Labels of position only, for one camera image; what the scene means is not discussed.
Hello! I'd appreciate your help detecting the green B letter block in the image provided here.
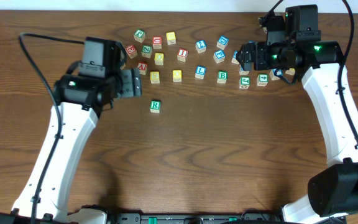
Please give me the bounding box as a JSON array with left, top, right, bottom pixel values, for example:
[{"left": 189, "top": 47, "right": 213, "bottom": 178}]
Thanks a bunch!
[{"left": 217, "top": 71, "right": 228, "bottom": 84}]

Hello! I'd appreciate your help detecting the green R letter block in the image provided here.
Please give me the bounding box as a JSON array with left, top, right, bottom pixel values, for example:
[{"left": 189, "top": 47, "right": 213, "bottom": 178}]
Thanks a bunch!
[{"left": 150, "top": 100, "right": 161, "bottom": 113}]

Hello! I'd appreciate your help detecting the yellow O letter block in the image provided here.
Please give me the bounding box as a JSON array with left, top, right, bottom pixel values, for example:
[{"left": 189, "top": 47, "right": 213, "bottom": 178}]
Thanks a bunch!
[{"left": 172, "top": 70, "right": 182, "bottom": 82}]

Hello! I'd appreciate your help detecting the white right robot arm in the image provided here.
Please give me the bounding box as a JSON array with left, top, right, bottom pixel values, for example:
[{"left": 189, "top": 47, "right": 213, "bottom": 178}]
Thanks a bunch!
[{"left": 236, "top": 5, "right": 358, "bottom": 223}]

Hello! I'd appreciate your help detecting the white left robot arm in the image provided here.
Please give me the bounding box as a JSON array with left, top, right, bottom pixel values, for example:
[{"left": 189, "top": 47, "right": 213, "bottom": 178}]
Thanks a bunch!
[{"left": 11, "top": 33, "right": 142, "bottom": 223}]

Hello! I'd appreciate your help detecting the red A letter block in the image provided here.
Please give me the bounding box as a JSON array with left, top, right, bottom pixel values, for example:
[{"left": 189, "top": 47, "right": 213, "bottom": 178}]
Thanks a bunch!
[{"left": 137, "top": 62, "right": 148, "bottom": 75}]

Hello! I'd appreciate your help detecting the blue 5 number block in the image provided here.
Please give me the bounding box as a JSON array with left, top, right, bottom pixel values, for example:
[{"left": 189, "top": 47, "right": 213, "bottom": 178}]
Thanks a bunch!
[{"left": 231, "top": 51, "right": 239, "bottom": 64}]

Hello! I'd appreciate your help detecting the blue T letter block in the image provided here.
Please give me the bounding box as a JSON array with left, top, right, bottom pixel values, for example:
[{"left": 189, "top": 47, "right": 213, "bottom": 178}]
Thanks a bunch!
[{"left": 239, "top": 66, "right": 249, "bottom": 75}]

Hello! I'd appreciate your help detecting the yellow S letter block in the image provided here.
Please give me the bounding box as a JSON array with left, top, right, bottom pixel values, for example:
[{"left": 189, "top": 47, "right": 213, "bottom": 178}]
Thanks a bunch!
[{"left": 150, "top": 71, "right": 160, "bottom": 84}]

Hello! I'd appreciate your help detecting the green 4 number block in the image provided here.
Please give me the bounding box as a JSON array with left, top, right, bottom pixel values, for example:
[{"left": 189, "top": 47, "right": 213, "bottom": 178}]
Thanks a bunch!
[{"left": 257, "top": 73, "right": 269, "bottom": 86}]

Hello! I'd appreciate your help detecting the green J block right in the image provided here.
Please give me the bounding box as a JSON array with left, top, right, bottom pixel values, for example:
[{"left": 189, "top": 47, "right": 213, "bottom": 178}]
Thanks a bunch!
[{"left": 239, "top": 76, "right": 250, "bottom": 89}]

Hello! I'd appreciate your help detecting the red E letter block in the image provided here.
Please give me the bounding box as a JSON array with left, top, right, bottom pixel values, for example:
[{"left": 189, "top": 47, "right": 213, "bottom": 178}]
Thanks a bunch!
[{"left": 125, "top": 45, "right": 137, "bottom": 58}]

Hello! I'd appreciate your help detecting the blue L block right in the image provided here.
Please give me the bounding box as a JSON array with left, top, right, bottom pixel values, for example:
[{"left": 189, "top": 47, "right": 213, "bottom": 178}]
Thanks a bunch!
[{"left": 269, "top": 68, "right": 283, "bottom": 81}]

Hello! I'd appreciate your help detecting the green Z letter block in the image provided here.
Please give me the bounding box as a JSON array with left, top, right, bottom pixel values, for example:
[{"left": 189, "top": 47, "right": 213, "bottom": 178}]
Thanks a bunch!
[{"left": 141, "top": 45, "right": 152, "bottom": 58}]

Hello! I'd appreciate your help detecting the blue D letter block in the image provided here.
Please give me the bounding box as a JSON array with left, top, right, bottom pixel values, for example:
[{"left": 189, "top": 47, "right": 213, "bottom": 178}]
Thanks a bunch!
[{"left": 216, "top": 35, "right": 229, "bottom": 50}]

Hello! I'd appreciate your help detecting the blue P letter block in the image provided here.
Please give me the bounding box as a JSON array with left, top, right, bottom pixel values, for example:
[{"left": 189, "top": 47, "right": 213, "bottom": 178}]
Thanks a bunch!
[{"left": 213, "top": 50, "right": 226, "bottom": 63}]

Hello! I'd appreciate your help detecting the yellow O block upper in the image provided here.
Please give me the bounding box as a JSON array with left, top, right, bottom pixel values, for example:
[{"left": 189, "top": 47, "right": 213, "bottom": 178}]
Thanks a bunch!
[{"left": 154, "top": 52, "right": 165, "bottom": 65}]

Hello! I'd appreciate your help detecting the yellow G letter block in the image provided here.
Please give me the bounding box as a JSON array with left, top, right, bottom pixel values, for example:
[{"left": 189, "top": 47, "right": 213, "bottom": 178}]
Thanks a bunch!
[{"left": 285, "top": 68, "right": 295, "bottom": 75}]

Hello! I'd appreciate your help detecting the green J letter block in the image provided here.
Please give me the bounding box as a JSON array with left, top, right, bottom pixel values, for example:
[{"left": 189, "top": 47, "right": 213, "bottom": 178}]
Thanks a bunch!
[{"left": 134, "top": 29, "right": 146, "bottom": 43}]

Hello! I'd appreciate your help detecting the red U letter block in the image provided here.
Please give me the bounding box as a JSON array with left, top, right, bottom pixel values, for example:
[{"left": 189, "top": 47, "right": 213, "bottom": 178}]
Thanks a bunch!
[{"left": 152, "top": 36, "right": 162, "bottom": 49}]

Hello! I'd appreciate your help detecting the blue 2 number block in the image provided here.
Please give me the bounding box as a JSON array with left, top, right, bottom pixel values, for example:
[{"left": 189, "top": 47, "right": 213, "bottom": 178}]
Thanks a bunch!
[{"left": 195, "top": 40, "right": 207, "bottom": 54}]

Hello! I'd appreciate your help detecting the blue L letter block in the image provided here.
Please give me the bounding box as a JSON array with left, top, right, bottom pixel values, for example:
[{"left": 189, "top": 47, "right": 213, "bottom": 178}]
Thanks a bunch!
[{"left": 195, "top": 65, "right": 206, "bottom": 79}]

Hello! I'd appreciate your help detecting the yellow block top row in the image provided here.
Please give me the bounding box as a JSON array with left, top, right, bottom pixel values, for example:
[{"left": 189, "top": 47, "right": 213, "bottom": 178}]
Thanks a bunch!
[{"left": 166, "top": 32, "right": 177, "bottom": 45}]

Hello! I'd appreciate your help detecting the red I letter block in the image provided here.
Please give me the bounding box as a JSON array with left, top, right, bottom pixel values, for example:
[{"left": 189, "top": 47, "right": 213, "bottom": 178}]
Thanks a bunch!
[{"left": 177, "top": 49, "right": 188, "bottom": 62}]

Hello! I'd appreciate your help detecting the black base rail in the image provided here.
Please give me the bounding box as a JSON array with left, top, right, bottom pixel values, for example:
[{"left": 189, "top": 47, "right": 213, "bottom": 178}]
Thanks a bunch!
[{"left": 111, "top": 212, "right": 284, "bottom": 224}]

